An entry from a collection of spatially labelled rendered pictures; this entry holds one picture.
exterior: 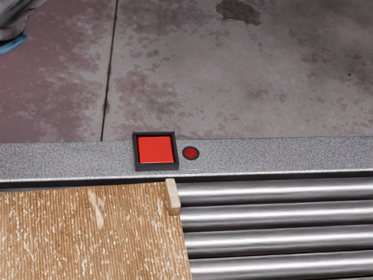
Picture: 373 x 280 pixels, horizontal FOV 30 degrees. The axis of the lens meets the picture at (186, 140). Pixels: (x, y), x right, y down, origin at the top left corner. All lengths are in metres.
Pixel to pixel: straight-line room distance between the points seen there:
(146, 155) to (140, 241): 0.18
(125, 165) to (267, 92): 1.52
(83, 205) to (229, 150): 0.30
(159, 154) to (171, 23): 1.69
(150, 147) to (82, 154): 0.12
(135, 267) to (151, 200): 0.13
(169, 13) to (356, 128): 0.90
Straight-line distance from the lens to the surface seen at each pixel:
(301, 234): 1.19
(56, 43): 2.76
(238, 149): 1.28
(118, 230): 1.12
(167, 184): 1.15
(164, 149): 1.23
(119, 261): 1.09
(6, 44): 1.28
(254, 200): 1.23
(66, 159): 1.23
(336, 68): 2.87
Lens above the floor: 1.89
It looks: 50 degrees down
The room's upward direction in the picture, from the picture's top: 11 degrees clockwise
